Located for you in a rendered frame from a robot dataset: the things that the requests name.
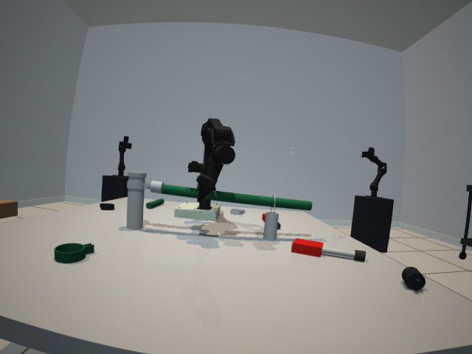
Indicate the dark green ring with tab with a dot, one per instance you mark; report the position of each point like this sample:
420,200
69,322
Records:
72,252

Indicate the green cylindrical tube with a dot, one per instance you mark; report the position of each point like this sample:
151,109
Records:
238,198

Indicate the green cylinder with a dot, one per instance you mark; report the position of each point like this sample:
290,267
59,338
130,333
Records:
151,204

